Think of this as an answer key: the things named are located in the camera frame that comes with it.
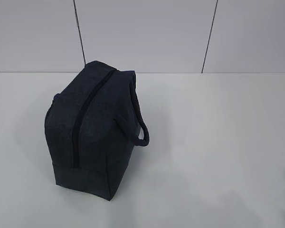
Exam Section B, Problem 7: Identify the dark blue fabric bag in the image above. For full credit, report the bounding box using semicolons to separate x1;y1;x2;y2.
44;61;150;200

